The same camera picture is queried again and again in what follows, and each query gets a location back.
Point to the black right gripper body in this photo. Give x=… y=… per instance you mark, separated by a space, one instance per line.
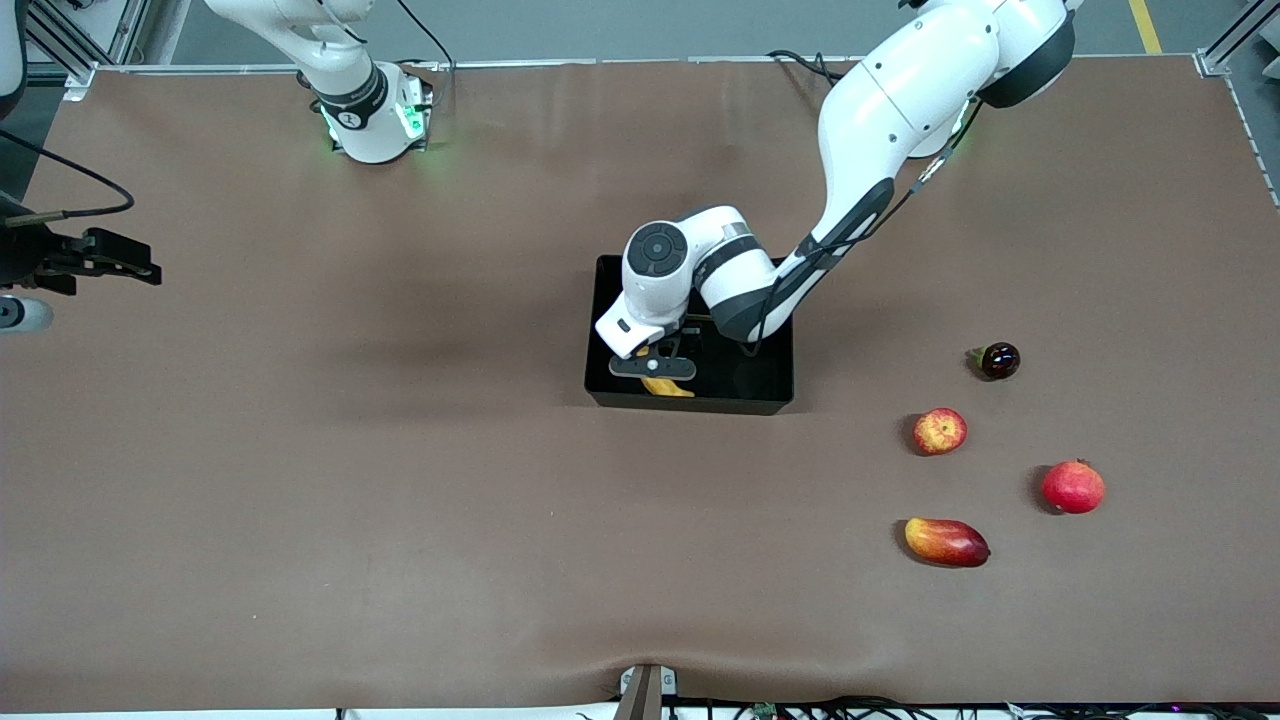
x=22 y=254

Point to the yellow banana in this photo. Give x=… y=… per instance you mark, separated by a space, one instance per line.
x=668 y=388

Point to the black plastic box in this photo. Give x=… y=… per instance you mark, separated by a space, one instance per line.
x=740 y=385

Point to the red yellow apple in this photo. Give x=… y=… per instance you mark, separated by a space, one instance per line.
x=940 y=431

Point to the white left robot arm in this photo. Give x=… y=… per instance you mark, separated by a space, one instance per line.
x=890 y=100

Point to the brown table mat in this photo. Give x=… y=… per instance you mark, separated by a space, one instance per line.
x=400 y=500

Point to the metal table clamp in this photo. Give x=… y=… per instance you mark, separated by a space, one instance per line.
x=645 y=695

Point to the red yellow mango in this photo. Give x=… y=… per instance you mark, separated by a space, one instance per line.
x=947 y=542

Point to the dark purple plum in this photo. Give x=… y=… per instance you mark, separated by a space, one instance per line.
x=1000 y=360

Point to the red pomegranate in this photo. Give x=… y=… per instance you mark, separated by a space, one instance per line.
x=1073 y=487

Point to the aluminium frame post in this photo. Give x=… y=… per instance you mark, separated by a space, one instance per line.
x=128 y=30
x=1225 y=50

